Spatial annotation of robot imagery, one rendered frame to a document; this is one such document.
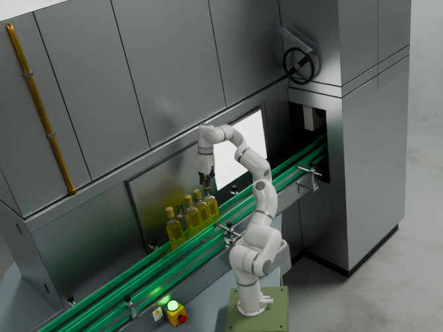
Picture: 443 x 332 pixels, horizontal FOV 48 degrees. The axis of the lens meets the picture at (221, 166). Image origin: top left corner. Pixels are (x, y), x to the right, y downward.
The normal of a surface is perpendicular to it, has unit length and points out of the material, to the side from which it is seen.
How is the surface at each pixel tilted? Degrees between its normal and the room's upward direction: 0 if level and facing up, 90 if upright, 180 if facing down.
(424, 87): 90
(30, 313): 0
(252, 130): 90
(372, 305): 0
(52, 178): 90
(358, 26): 90
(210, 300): 0
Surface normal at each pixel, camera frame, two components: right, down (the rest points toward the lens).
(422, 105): -0.12, 0.52
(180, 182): 0.68, 0.27
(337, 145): -0.72, 0.45
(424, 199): -0.16, -0.85
